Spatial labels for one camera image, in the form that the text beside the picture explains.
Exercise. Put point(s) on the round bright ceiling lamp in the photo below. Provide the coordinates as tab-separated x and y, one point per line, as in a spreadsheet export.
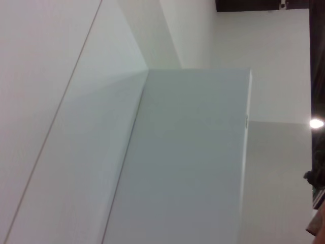
316	123

